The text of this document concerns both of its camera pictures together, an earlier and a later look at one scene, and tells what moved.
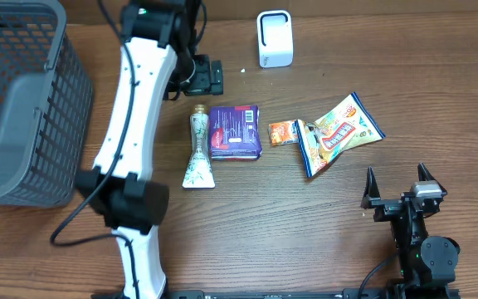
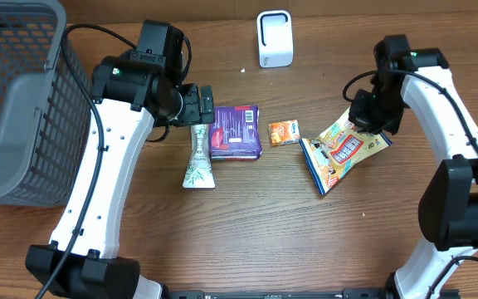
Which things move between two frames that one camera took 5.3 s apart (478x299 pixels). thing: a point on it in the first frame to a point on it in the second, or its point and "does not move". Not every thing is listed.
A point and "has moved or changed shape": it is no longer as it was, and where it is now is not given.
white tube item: x=199 y=174 does not move
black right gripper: x=386 y=207 to x=361 y=120
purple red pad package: x=235 y=133 does not move
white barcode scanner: x=275 y=38 does not move
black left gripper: x=211 y=80 to x=194 y=114
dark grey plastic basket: x=32 y=105 does not move
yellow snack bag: x=347 y=124 has moved or changed shape
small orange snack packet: x=281 y=133 does not move
